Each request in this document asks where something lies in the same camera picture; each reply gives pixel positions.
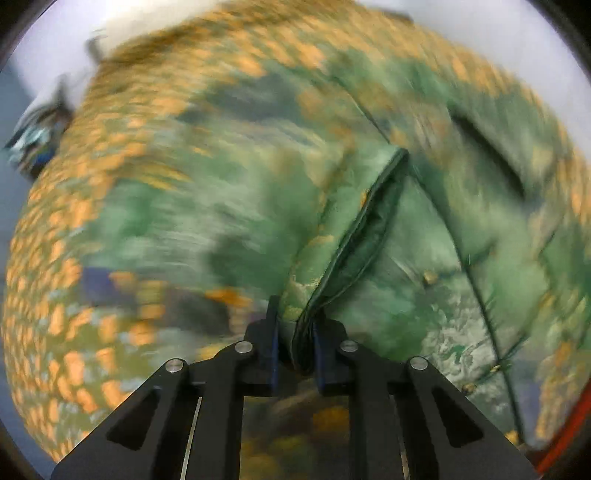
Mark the blue-grey curtain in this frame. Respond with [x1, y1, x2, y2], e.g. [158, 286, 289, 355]
[0, 64, 33, 416]

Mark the orange floral green quilt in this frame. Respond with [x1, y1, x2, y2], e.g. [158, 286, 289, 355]
[1, 1, 590, 479]

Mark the green landscape print jacket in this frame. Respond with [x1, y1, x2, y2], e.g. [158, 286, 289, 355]
[81, 49, 590, 449]

